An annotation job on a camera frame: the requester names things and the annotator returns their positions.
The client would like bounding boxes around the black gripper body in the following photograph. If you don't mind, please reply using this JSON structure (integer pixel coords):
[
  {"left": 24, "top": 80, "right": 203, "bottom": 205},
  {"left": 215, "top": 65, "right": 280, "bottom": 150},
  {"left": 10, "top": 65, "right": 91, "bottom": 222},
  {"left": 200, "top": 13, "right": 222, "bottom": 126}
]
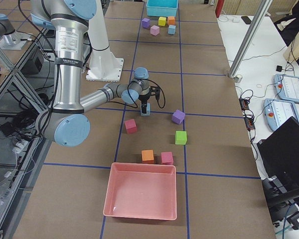
[{"left": 139, "top": 86, "right": 161, "bottom": 104}]

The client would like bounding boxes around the light blue handled foam block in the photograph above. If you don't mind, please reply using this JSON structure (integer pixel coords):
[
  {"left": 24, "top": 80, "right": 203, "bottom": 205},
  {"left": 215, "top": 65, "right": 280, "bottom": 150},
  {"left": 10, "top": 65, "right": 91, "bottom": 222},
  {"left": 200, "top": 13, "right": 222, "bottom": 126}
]
[{"left": 141, "top": 103, "right": 150, "bottom": 116}]

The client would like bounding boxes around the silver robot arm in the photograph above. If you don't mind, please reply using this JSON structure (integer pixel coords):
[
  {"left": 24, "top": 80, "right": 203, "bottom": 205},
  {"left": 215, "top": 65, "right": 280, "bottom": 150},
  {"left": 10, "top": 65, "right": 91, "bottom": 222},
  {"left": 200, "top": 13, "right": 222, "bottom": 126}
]
[{"left": 31, "top": 0, "right": 162, "bottom": 147}]

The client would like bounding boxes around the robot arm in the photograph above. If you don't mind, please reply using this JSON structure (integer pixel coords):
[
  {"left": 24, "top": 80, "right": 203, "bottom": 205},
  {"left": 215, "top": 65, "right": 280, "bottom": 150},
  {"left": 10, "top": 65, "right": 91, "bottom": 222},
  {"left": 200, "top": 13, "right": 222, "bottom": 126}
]
[{"left": 0, "top": 13, "right": 21, "bottom": 47}]

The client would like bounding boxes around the red pink foam block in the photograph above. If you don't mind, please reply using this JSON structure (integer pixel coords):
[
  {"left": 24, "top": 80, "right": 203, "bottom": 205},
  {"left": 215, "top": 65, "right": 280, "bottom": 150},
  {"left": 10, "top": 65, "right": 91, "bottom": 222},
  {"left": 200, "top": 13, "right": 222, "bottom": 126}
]
[{"left": 124, "top": 119, "right": 138, "bottom": 134}]

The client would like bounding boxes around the purple foam block near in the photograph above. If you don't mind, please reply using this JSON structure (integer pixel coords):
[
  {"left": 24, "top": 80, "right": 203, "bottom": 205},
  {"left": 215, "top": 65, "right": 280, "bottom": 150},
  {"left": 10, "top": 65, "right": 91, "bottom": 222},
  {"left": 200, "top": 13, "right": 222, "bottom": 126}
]
[{"left": 171, "top": 110, "right": 185, "bottom": 124}]

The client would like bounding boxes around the purple foam block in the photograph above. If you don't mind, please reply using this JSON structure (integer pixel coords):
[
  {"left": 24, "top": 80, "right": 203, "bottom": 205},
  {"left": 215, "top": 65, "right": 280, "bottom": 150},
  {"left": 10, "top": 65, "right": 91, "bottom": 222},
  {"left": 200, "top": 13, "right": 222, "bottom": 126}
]
[
  {"left": 171, "top": 110, "right": 185, "bottom": 124},
  {"left": 142, "top": 17, "right": 150, "bottom": 28}
]

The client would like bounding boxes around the green foam block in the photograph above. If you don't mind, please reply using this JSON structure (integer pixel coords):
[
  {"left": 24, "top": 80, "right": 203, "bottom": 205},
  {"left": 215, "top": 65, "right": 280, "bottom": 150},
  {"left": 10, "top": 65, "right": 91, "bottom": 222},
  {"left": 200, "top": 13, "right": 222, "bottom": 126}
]
[{"left": 175, "top": 130, "right": 187, "bottom": 145}]

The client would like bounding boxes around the orange foam block near tray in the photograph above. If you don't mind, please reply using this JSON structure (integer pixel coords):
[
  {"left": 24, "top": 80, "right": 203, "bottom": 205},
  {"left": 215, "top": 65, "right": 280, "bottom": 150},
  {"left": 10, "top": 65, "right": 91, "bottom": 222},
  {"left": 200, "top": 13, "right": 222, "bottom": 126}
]
[{"left": 142, "top": 149, "right": 154, "bottom": 164}]

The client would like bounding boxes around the magenta foam block near tray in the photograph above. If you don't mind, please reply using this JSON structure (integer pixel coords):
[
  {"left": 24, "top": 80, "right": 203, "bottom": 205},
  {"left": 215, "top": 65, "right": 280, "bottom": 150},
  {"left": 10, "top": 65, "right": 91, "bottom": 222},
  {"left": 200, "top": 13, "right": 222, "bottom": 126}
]
[{"left": 161, "top": 151, "right": 174, "bottom": 165}]

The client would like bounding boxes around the pink lilac foam block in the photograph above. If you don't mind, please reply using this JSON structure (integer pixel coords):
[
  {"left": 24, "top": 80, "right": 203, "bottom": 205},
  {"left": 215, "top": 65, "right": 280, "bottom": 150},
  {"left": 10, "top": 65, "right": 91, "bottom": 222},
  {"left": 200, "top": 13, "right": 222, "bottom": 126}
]
[{"left": 150, "top": 25, "right": 160, "bottom": 36}]

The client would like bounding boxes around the purple foam block far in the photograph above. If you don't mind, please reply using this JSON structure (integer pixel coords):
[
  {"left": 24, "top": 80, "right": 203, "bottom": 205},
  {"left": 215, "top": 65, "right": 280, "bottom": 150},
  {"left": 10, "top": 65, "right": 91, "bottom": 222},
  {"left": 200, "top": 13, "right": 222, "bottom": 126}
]
[{"left": 142, "top": 17, "right": 150, "bottom": 28}]

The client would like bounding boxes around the yellow foam block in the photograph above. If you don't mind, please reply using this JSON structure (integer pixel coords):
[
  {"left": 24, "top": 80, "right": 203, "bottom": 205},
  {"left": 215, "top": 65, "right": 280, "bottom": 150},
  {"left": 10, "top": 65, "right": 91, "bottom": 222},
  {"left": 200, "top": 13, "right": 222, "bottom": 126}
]
[{"left": 158, "top": 16, "right": 166, "bottom": 26}]

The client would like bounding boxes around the orange foam block near bin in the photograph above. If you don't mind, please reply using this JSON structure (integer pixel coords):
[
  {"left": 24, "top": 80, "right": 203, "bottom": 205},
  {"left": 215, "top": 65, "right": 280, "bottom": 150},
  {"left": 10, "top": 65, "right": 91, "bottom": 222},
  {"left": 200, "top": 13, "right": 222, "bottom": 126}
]
[{"left": 167, "top": 16, "right": 175, "bottom": 25}]

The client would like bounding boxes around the light blue plastic bin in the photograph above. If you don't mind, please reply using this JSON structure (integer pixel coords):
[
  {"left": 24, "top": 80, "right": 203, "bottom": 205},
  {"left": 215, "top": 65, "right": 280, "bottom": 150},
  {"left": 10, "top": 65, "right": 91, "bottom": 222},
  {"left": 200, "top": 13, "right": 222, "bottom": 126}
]
[{"left": 146, "top": 0, "right": 178, "bottom": 17}]

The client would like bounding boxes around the pink plastic tray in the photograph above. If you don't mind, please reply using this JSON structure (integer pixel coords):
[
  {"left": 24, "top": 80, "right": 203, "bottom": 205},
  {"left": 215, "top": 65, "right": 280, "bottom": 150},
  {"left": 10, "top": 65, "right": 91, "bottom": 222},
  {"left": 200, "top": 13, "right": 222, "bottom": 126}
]
[{"left": 103, "top": 162, "right": 177, "bottom": 221}]

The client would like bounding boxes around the black smartphone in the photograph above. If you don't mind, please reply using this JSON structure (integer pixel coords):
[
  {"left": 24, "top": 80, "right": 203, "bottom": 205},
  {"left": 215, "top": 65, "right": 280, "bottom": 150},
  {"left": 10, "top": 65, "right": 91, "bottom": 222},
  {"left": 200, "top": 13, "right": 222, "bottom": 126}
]
[{"left": 241, "top": 15, "right": 252, "bottom": 25}]

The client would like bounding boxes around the lower teach pendant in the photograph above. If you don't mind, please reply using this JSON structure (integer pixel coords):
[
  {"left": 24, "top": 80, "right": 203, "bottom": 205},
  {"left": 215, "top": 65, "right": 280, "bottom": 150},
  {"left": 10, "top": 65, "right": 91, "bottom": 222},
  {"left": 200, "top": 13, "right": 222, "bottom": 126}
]
[{"left": 264, "top": 99, "right": 299, "bottom": 131}]

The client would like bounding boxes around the teach pendant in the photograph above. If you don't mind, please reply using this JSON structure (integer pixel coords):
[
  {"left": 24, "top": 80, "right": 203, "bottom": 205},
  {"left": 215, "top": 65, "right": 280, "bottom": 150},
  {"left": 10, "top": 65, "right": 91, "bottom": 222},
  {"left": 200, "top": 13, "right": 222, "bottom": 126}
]
[
  {"left": 264, "top": 99, "right": 299, "bottom": 131},
  {"left": 273, "top": 74, "right": 299, "bottom": 104}
]

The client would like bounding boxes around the upper teach pendant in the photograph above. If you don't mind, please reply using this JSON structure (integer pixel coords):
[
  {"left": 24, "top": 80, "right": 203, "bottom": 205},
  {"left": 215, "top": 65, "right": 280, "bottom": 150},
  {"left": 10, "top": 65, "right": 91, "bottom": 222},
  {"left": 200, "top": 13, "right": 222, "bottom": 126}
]
[{"left": 273, "top": 74, "right": 299, "bottom": 104}]

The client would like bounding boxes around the black laptop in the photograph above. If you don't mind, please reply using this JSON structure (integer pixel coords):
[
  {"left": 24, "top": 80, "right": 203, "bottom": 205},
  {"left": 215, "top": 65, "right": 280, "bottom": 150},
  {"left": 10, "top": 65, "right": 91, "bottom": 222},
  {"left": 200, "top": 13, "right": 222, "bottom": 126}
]
[{"left": 257, "top": 117, "right": 299, "bottom": 186}]

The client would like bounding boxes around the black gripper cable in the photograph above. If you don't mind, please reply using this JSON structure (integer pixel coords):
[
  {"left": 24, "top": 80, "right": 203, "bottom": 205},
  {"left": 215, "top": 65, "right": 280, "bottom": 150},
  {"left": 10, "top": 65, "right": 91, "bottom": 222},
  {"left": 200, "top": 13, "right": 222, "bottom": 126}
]
[{"left": 109, "top": 79, "right": 166, "bottom": 109}]

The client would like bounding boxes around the white pedestal column base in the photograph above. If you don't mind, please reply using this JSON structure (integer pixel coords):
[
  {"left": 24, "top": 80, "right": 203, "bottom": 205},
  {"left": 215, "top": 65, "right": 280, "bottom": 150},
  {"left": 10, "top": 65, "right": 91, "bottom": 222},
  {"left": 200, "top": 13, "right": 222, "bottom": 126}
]
[{"left": 86, "top": 0, "right": 124, "bottom": 82}]

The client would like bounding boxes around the aluminium frame post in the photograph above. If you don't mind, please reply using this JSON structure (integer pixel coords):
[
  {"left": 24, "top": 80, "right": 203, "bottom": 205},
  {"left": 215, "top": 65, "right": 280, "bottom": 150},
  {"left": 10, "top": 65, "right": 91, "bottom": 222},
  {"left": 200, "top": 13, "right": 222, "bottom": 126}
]
[{"left": 228, "top": 0, "right": 273, "bottom": 78}]

